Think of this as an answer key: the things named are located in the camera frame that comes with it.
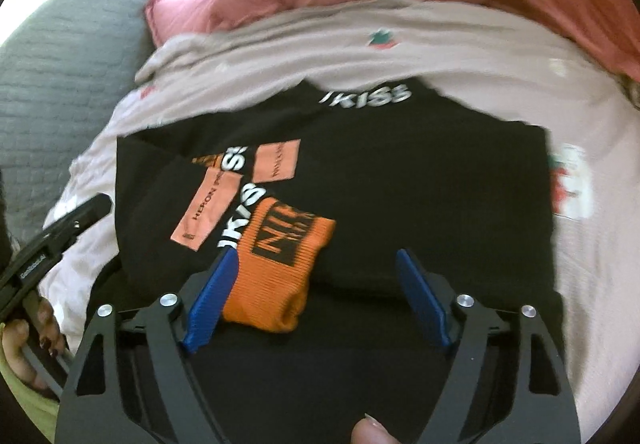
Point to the grey quilted mattress cover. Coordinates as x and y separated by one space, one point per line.
62 73

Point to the black sock with orange labels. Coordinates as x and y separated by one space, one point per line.
233 184

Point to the orange black knit sock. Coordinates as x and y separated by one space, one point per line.
277 252

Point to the person's right hand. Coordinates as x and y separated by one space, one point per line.
368 430

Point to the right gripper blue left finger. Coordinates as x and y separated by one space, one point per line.
205 311

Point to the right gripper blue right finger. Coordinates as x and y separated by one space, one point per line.
426 295

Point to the pink cartoon print bedsheet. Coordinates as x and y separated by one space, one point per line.
496 62

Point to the black garment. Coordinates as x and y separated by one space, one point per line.
395 166

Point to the green cushion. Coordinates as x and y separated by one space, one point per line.
42 412

